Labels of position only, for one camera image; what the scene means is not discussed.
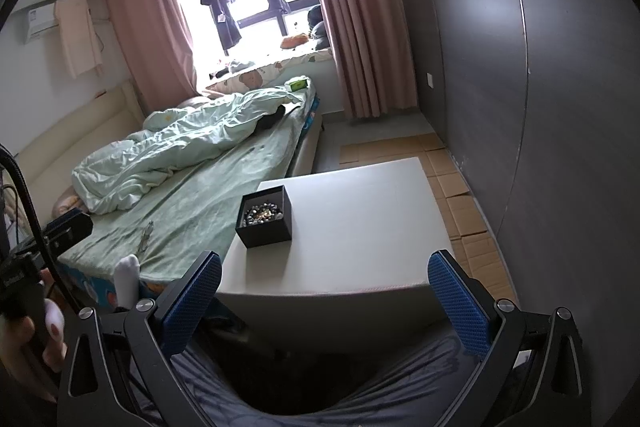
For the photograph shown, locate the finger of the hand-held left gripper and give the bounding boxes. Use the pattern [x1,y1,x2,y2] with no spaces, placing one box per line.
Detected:
[42,212,94,259]

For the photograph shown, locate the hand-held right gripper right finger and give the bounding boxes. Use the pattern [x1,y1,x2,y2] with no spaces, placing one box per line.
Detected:
[427,249,587,427]

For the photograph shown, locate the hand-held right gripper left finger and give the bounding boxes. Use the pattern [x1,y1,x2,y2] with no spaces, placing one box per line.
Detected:
[56,250,223,427]

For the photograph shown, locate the black jewelry box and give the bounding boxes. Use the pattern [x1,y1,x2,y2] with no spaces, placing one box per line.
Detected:
[235,185,294,249]

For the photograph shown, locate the grey blue bead bracelet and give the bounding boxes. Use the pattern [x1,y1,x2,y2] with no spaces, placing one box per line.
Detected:
[242,203,266,228]

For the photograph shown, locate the person's left hand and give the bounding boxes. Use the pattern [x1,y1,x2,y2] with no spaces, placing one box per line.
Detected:
[0,267,68,404]

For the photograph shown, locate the pink pillow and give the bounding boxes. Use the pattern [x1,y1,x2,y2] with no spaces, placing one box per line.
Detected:
[51,186,87,219]

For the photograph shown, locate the person's white socked foot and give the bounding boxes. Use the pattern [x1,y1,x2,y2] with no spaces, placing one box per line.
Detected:
[114,254,142,309]

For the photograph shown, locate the bed with green sheet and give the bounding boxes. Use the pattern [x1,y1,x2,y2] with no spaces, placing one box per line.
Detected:
[12,83,326,310]

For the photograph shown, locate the flattened cardboard sheets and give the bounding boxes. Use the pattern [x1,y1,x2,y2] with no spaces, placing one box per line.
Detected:
[340,132,519,305]

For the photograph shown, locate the white low table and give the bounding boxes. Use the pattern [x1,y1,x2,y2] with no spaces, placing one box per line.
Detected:
[216,157,457,338]

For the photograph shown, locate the person's legs in dark pants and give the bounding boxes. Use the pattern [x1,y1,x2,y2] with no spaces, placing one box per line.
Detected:
[127,297,531,427]

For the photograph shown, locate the green duvet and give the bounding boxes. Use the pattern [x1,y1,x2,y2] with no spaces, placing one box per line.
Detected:
[72,77,314,215]

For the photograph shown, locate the beige hanging towel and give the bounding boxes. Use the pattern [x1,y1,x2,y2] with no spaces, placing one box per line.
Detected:
[53,0,104,80]

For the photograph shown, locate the black cloth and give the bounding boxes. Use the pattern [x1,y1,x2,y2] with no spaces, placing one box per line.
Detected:
[255,105,287,130]

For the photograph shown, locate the white air conditioner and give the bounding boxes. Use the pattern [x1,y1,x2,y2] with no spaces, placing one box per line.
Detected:
[20,2,64,44]

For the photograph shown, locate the pink curtain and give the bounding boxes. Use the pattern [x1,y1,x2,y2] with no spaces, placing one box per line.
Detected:
[104,0,199,118]
[294,0,419,121]

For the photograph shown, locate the printed window seat cushion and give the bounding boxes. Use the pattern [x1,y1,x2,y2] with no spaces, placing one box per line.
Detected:
[205,47,334,96]

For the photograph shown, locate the dark pillow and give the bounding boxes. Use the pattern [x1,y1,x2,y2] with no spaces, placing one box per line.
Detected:
[305,4,332,54]

